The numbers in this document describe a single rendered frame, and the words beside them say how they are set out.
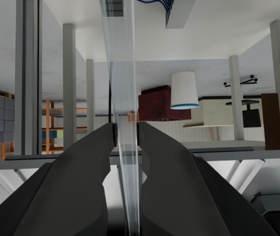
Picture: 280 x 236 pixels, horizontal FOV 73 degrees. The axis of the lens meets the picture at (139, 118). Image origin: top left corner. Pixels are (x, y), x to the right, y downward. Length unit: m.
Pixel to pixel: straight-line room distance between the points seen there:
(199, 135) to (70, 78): 9.96
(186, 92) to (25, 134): 2.80
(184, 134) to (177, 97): 7.10
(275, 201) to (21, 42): 0.52
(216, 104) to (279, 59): 5.09
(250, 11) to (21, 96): 0.63
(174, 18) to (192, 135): 9.81
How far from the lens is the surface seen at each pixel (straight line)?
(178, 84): 3.16
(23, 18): 0.54
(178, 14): 0.54
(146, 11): 0.60
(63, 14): 0.63
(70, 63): 0.61
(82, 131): 5.39
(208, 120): 5.63
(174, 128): 10.00
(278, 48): 0.75
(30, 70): 0.49
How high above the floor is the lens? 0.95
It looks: 4 degrees down
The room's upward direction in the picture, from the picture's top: 178 degrees clockwise
